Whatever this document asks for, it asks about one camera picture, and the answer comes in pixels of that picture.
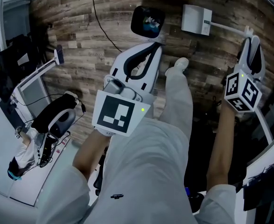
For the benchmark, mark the black office chair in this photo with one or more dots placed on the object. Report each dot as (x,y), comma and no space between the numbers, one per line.
(8,73)

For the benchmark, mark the blue paper scrap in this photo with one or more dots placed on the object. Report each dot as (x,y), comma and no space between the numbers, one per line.
(150,27)

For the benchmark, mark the grey white chair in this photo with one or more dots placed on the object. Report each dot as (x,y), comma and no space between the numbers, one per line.
(62,122)

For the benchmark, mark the black waste bin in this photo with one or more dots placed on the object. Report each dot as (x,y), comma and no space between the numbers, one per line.
(139,20)

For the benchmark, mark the person's light grey shirt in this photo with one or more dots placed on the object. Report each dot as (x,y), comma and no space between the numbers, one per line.
(146,171)

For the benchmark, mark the white broom dark bristles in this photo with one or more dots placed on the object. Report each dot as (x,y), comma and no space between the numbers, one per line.
(59,55)

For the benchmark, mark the person's right white shoe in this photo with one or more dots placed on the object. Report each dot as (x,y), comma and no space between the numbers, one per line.
(177,65)

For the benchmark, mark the person's left forearm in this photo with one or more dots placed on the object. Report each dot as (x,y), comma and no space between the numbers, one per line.
(90,153)

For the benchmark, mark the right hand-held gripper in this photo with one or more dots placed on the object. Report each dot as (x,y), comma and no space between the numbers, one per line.
(243,92)

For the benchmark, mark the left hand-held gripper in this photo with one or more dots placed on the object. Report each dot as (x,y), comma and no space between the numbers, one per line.
(118,113)

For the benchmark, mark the white smartwatch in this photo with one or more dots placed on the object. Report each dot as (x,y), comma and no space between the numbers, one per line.
(104,132)

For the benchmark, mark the white paper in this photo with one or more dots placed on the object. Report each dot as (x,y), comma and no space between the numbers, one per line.
(149,20)

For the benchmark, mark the person's right forearm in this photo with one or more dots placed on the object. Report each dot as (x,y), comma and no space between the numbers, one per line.
(220,148)

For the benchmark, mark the person's light grey trousers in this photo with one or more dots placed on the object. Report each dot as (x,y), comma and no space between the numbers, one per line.
(178,97)

